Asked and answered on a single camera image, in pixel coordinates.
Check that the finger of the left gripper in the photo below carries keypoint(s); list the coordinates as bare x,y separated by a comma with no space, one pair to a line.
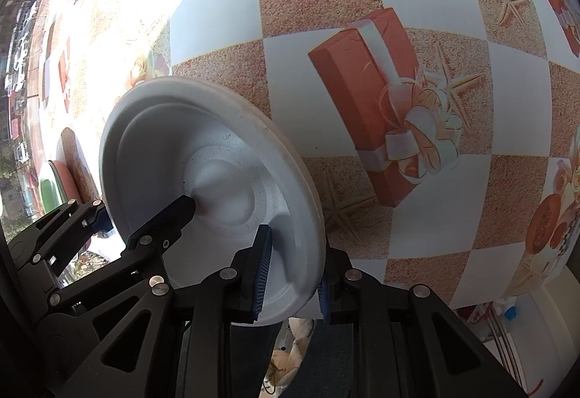
48,245
141,257

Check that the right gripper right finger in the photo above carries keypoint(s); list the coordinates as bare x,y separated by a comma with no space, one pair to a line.
407,343

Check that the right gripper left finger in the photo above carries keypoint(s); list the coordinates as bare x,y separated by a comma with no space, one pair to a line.
178,339

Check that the white paper bowl back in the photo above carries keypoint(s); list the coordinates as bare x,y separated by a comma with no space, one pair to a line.
172,137

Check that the green square plate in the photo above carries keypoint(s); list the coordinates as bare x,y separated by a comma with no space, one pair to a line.
49,194

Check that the blue cap bottle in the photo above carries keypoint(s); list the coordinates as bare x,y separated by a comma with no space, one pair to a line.
510,313

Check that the patterned checkered tablecloth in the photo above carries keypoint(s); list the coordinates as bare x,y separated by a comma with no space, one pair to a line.
442,135

